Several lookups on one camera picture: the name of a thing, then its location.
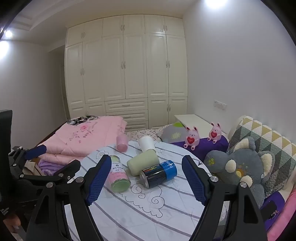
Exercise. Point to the pink bunny toy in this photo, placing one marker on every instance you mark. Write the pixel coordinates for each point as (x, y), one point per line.
(214, 134)
(191, 139)

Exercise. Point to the white striped cloud-print sheet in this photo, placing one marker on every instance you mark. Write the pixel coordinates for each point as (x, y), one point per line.
(138, 215)

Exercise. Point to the purple pillow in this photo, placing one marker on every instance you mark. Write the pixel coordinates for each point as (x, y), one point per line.
(208, 148)

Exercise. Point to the blue and black can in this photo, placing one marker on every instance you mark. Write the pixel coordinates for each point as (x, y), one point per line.
(159, 173)

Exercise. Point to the black and white checkered cloth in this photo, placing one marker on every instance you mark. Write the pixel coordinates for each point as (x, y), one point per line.
(78, 120)

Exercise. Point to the white cup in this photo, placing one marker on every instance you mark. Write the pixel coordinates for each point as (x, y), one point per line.
(146, 143)

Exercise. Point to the grey plush toy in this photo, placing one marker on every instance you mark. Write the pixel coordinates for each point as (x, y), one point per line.
(252, 162)

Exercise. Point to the pink cup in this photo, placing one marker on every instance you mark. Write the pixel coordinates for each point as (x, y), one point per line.
(122, 142)

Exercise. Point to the person's left hand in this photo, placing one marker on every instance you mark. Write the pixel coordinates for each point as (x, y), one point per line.
(13, 222)

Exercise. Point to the purple cushion with black label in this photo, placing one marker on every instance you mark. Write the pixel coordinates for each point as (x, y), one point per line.
(277, 208)

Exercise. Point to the white nightstand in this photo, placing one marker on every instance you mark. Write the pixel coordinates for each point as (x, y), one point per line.
(196, 120)

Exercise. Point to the pale green cup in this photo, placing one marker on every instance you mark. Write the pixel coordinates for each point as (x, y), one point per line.
(143, 161)

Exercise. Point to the clear bottle pink green contents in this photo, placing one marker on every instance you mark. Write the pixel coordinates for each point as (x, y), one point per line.
(119, 176)

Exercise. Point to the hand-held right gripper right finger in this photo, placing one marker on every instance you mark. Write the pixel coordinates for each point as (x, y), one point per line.
(195, 179)

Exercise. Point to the patterned bed sheet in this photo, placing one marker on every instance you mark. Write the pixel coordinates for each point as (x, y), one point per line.
(143, 132)

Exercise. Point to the white wall socket panel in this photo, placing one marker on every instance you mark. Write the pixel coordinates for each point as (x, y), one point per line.
(220, 104)

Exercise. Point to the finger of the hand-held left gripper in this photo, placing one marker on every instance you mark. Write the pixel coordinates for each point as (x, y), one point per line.
(35, 151)
(67, 170)

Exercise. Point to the ceiling light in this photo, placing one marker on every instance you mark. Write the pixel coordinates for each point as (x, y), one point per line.
(8, 33)

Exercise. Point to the grey round pillow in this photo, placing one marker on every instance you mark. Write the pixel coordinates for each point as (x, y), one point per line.
(173, 135)

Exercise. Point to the cream wardrobe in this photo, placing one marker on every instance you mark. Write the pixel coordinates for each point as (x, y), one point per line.
(134, 69)

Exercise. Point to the folded pink quilt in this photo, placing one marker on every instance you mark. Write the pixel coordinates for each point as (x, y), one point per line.
(81, 139)

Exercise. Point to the beige cloth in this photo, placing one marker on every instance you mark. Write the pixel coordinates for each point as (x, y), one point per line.
(29, 166)

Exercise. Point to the purple cloth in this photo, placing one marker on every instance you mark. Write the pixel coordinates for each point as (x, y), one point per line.
(47, 168)

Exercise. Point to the pink cloth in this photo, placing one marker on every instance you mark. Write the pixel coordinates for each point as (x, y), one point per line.
(286, 228)

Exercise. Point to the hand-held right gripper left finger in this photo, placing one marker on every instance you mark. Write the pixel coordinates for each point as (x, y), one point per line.
(98, 179)

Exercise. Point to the triangle-patterned quilted cover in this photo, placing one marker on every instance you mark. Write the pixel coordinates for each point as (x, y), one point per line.
(266, 134)

